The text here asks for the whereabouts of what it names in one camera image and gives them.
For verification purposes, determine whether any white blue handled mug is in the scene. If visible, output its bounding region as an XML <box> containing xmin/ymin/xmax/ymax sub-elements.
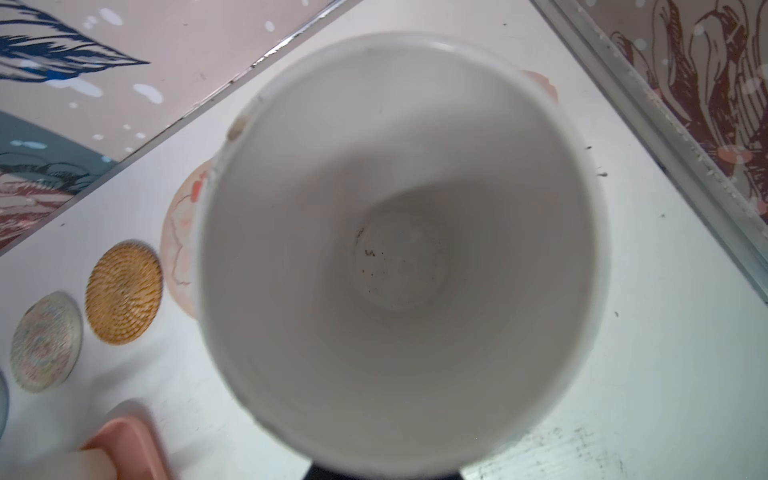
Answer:
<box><xmin>193</xmin><ymin>32</ymin><xmax>610</xmax><ymax>479</ymax></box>

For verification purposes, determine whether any round bunny print coaster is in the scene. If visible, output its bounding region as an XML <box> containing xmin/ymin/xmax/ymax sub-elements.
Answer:
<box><xmin>159</xmin><ymin>160</ymin><xmax>212</xmax><ymax>319</ymax></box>

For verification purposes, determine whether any pink flower shaped coaster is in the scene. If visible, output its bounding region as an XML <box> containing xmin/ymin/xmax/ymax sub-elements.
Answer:
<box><xmin>520</xmin><ymin>69</ymin><xmax>559</xmax><ymax>105</ymax></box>

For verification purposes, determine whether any multicolour zigzag woven coaster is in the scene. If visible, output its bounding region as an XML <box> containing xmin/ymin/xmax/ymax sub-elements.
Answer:
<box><xmin>10</xmin><ymin>291</ymin><xmax>83</xmax><ymax>393</ymax></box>

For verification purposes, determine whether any grey round felt coaster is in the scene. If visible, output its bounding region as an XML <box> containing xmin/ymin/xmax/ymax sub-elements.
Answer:
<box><xmin>0</xmin><ymin>372</ymin><xmax>10</xmax><ymax>437</ymax></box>

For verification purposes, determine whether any brown rattan woven coaster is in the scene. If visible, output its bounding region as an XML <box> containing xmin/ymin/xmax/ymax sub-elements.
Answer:
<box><xmin>85</xmin><ymin>241</ymin><xmax>163</xmax><ymax>345</ymax></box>

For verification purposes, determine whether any pink rectangular tray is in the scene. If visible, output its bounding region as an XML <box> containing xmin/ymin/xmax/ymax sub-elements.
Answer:
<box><xmin>80</xmin><ymin>416</ymin><xmax>171</xmax><ymax>480</ymax></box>

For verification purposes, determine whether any white faceted mug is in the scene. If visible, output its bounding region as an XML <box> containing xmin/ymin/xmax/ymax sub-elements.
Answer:
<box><xmin>4</xmin><ymin>449</ymin><xmax>118</xmax><ymax>480</ymax></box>

